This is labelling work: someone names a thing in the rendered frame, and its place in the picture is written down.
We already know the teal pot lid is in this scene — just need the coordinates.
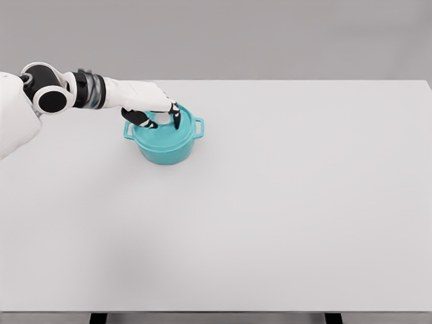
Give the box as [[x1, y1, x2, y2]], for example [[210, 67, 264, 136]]
[[131, 103, 195, 151]]

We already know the teal pot with handles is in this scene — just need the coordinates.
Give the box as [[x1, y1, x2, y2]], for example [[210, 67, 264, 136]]
[[123, 113, 206, 166]]

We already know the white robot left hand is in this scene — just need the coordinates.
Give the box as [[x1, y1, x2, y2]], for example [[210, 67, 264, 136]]
[[120, 80, 184, 131]]

